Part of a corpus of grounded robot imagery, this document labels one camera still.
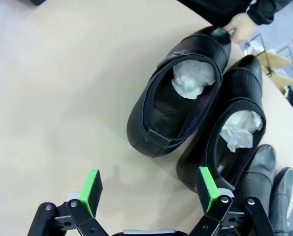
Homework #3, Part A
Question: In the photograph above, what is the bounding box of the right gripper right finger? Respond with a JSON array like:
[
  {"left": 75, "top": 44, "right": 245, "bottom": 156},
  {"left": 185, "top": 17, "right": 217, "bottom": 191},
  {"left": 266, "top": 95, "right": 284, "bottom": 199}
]
[{"left": 189, "top": 166, "right": 277, "bottom": 236}]

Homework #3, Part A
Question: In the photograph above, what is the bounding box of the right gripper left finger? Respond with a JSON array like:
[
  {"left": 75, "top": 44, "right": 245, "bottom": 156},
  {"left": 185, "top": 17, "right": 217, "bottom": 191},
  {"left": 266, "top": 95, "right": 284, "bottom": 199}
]
[{"left": 27, "top": 169, "right": 110, "bottom": 236}]

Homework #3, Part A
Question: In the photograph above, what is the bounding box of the black leather dress shoe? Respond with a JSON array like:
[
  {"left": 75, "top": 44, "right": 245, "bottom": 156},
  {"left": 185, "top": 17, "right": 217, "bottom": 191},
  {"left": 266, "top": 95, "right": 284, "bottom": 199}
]
[
  {"left": 126, "top": 26, "right": 233, "bottom": 158},
  {"left": 269, "top": 167, "right": 293, "bottom": 236},
  {"left": 176, "top": 54, "right": 267, "bottom": 195},
  {"left": 234, "top": 144, "right": 277, "bottom": 236}
]

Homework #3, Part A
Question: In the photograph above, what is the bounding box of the person's left forearm black sleeve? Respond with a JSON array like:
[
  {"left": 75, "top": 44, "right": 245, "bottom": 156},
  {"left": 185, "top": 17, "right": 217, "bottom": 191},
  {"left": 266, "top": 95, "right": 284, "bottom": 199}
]
[{"left": 247, "top": 0, "right": 293, "bottom": 25}]

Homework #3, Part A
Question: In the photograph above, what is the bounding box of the person's left hand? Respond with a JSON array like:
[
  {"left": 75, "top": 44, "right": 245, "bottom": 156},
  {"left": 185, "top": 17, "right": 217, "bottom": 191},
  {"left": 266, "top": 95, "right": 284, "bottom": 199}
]
[{"left": 222, "top": 11, "right": 258, "bottom": 45}]

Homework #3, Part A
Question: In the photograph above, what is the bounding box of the white crumpled stuffing paper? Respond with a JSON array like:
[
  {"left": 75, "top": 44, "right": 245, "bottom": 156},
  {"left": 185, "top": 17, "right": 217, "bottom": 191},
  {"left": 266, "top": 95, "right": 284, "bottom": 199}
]
[
  {"left": 220, "top": 110, "right": 263, "bottom": 152},
  {"left": 170, "top": 59, "right": 216, "bottom": 100}
]

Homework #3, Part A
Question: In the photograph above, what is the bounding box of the brown cardboard box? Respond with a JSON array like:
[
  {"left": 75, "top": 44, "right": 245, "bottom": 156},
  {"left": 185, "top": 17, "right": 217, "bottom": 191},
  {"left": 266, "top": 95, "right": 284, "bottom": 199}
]
[{"left": 256, "top": 50, "right": 293, "bottom": 87}]

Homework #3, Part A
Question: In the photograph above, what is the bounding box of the person's torso black jacket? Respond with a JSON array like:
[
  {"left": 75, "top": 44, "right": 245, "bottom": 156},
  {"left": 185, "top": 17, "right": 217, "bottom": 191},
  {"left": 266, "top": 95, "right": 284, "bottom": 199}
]
[{"left": 179, "top": 0, "right": 260, "bottom": 28}]

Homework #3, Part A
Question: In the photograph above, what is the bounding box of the black wire rack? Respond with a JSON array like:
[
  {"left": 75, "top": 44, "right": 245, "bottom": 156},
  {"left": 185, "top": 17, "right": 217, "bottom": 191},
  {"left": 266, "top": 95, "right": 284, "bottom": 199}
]
[{"left": 244, "top": 33, "right": 293, "bottom": 86}]

